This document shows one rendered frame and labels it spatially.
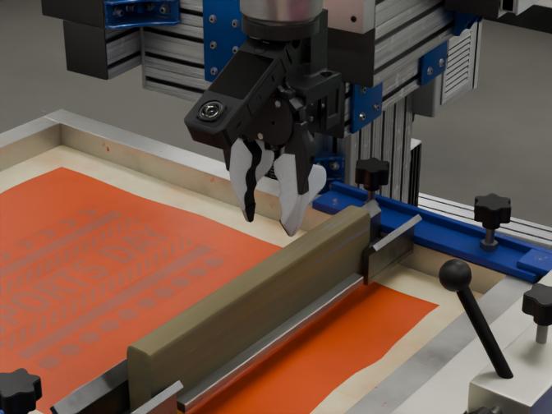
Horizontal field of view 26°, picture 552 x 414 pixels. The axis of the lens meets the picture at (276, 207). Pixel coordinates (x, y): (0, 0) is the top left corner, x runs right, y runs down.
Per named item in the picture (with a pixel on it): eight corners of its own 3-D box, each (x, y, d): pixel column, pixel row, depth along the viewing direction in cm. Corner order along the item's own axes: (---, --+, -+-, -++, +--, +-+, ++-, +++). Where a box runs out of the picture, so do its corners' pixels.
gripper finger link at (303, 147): (322, 191, 112) (309, 101, 109) (312, 197, 111) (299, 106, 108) (282, 187, 115) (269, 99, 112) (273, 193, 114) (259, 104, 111)
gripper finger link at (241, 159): (279, 205, 122) (295, 127, 117) (243, 226, 118) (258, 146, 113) (255, 192, 124) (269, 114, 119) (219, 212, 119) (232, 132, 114)
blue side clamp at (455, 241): (310, 244, 149) (311, 194, 146) (333, 229, 153) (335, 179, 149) (529, 323, 133) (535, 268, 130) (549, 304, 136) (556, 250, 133)
